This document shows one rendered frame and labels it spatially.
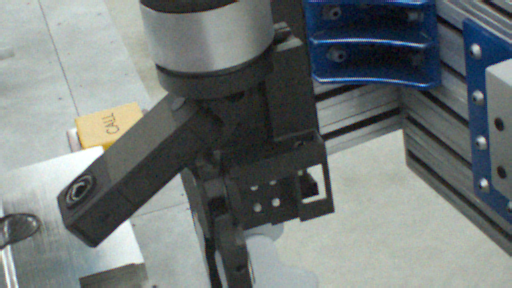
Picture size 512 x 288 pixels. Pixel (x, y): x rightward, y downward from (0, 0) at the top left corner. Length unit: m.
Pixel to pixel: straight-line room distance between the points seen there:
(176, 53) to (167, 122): 0.06
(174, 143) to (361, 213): 1.68
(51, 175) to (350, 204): 1.52
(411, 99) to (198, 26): 0.54
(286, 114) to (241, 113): 0.03
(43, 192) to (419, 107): 0.42
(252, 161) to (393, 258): 1.55
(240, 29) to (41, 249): 0.26
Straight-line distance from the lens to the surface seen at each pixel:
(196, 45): 0.70
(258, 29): 0.71
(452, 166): 1.18
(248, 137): 0.76
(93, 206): 0.75
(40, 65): 1.34
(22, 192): 0.95
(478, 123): 1.09
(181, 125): 0.74
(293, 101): 0.75
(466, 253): 2.28
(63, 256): 0.86
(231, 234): 0.75
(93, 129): 1.11
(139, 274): 0.84
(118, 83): 1.26
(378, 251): 2.30
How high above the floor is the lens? 1.38
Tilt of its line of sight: 30 degrees down
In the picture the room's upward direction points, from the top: 11 degrees counter-clockwise
